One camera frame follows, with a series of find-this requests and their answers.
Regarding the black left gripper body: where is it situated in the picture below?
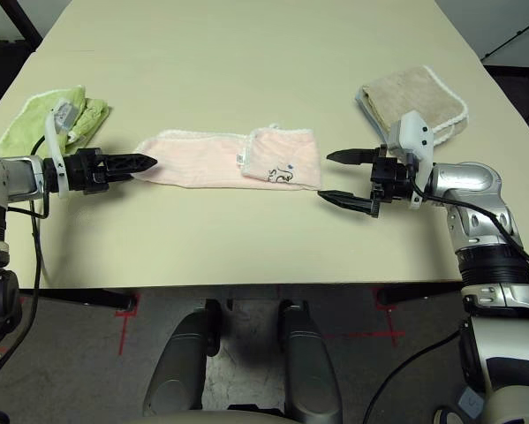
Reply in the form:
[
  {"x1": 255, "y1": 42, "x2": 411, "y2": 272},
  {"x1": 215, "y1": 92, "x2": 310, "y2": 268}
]
[{"x1": 42, "y1": 148, "x2": 110, "y2": 196}]

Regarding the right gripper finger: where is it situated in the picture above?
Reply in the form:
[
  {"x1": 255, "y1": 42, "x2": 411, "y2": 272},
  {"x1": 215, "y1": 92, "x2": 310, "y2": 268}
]
[
  {"x1": 317, "y1": 189, "x2": 376, "y2": 219},
  {"x1": 326, "y1": 148, "x2": 380, "y2": 168}
]

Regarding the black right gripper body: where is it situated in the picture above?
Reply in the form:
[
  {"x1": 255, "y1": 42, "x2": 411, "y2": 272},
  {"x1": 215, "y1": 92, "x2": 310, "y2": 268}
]
[{"x1": 368, "y1": 143, "x2": 419, "y2": 209}]

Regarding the pink terry towel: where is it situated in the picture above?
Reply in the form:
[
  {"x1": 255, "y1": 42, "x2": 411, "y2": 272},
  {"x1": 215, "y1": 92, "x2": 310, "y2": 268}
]
[{"x1": 135, "y1": 125, "x2": 325, "y2": 193}]

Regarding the beige folded towel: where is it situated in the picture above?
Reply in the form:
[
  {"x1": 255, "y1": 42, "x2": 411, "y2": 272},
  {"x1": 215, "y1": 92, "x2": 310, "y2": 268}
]
[{"x1": 354, "y1": 87, "x2": 397, "y2": 142}]

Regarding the green terry towel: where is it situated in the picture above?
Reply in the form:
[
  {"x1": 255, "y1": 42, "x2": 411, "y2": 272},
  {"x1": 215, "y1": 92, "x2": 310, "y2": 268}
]
[{"x1": 0, "y1": 86, "x2": 111, "y2": 155}]

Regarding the beige terry towel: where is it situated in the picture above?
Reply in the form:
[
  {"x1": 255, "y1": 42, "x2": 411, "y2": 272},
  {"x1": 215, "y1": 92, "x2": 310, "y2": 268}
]
[{"x1": 361, "y1": 64, "x2": 470, "y2": 145}]

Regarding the black table foot bar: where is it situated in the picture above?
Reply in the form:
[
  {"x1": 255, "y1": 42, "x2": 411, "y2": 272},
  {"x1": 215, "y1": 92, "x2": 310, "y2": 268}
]
[{"x1": 19, "y1": 289, "x2": 140, "y2": 310}]

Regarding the grey robot right leg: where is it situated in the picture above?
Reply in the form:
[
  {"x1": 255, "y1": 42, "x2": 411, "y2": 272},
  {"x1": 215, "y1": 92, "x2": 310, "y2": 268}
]
[{"x1": 277, "y1": 299, "x2": 343, "y2": 420}]

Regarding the grey robot leg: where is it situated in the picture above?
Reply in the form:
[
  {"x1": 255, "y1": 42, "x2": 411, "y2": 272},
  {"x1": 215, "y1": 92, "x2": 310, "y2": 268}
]
[
  {"x1": 142, "y1": 308, "x2": 221, "y2": 419},
  {"x1": 277, "y1": 299, "x2": 343, "y2": 420}
]

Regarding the black metal bar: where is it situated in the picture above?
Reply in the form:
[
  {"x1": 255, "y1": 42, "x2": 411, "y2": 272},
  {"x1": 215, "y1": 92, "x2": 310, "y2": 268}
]
[{"x1": 480, "y1": 17, "x2": 529, "y2": 61}]

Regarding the grey robot left leg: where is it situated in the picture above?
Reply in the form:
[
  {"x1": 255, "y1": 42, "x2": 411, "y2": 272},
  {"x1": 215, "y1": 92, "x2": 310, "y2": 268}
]
[{"x1": 142, "y1": 308, "x2": 221, "y2": 419}]

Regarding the grey blue floor object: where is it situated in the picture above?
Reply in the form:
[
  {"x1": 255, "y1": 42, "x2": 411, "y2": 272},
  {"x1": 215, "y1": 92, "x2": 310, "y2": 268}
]
[{"x1": 457, "y1": 386, "x2": 486, "y2": 412}]

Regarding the beige robot torso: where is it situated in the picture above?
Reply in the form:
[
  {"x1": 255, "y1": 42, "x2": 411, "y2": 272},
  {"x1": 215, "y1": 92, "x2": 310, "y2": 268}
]
[{"x1": 135, "y1": 408, "x2": 300, "y2": 424}]

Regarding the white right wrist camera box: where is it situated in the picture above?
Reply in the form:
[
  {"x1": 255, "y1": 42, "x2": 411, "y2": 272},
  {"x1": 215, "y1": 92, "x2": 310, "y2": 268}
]
[{"x1": 387, "y1": 111, "x2": 436, "y2": 209}]

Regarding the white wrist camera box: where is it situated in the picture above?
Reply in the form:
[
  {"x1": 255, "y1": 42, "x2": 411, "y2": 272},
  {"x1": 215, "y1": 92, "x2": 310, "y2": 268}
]
[
  {"x1": 387, "y1": 111, "x2": 436, "y2": 209},
  {"x1": 46, "y1": 99, "x2": 79, "y2": 201}
]

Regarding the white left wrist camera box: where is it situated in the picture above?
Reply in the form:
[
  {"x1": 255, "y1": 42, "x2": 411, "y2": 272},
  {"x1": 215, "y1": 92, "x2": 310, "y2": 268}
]
[{"x1": 46, "y1": 99, "x2": 79, "y2": 201}]

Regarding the black metal table frame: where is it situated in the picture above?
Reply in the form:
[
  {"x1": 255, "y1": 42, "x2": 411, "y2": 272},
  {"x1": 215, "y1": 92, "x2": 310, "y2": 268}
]
[{"x1": 0, "y1": 0, "x2": 44, "y2": 45}]

